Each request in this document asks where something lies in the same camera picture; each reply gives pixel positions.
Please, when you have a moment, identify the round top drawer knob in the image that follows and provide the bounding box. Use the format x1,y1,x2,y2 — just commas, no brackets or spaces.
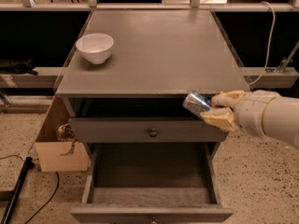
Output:
149,129,157,137

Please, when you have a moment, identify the open grey middle drawer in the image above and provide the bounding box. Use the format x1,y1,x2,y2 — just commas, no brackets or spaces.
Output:
71,143,234,224

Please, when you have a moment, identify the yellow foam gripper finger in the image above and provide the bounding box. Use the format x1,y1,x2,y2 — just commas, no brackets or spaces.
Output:
200,107,237,132
211,91,248,108

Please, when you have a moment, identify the black bar on floor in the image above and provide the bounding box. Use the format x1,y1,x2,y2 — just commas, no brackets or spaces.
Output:
1,157,35,224

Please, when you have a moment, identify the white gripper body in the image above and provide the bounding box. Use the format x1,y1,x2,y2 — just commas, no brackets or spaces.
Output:
234,90,279,137

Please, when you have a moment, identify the crumpled paper in box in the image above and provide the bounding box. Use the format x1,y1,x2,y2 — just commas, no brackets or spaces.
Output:
56,123,75,141

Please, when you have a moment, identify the white cable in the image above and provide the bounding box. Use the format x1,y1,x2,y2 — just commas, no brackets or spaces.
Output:
248,1,277,87

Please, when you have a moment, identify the grey wooden drawer cabinet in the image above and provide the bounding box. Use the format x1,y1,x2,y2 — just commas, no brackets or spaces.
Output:
53,8,252,224

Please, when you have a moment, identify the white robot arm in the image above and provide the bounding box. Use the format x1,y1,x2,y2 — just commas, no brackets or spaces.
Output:
200,90,299,148

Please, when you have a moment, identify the black object on shelf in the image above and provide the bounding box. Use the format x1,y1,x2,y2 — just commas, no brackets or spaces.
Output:
0,59,38,76

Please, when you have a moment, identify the white ceramic bowl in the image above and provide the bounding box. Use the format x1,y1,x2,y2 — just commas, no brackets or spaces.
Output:
76,34,114,64

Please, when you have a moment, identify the black floor cable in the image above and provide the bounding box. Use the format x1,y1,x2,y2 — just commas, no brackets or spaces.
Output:
0,154,60,224

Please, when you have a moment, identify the closed grey top drawer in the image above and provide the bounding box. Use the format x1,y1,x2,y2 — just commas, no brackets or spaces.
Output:
69,118,227,143

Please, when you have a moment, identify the cardboard box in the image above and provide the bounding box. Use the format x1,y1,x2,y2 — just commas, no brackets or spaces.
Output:
35,97,90,172

